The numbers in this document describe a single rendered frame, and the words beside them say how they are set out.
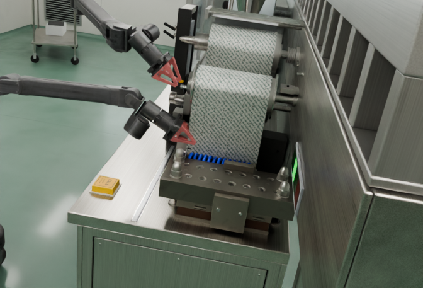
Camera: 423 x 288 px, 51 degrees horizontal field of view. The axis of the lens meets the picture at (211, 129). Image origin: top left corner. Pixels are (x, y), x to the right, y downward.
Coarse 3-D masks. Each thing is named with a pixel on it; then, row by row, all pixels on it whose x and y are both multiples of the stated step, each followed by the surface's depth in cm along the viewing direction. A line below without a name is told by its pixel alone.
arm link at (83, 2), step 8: (80, 0) 158; (88, 0) 158; (80, 8) 159; (88, 8) 152; (96, 8) 152; (88, 16) 153; (96, 16) 147; (104, 16) 147; (96, 24) 148; (104, 24) 142; (112, 24) 141; (104, 32) 143; (112, 32) 138; (120, 32) 138; (112, 40) 140; (120, 40) 139; (112, 48) 141; (120, 48) 141
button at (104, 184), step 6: (96, 180) 143; (102, 180) 143; (108, 180) 144; (114, 180) 144; (96, 186) 140; (102, 186) 140; (108, 186) 140; (114, 186) 141; (102, 192) 140; (108, 192) 140
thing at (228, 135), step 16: (192, 112) 140; (208, 112) 139; (224, 112) 139; (192, 128) 142; (208, 128) 141; (224, 128) 141; (240, 128) 140; (256, 128) 139; (208, 144) 144; (224, 144) 143; (240, 144) 142; (256, 144) 141; (240, 160) 144; (256, 160) 143
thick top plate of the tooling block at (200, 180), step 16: (192, 160) 141; (192, 176) 132; (208, 176) 133; (224, 176) 134; (240, 176) 135; (256, 176) 137; (272, 176) 138; (288, 176) 139; (160, 192) 130; (176, 192) 129; (192, 192) 128; (208, 192) 127; (224, 192) 127; (240, 192) 127; (256, 192) 128; (272, 192) 129; (256, 208) 127; (272, 208) 127; (288, 208) 126
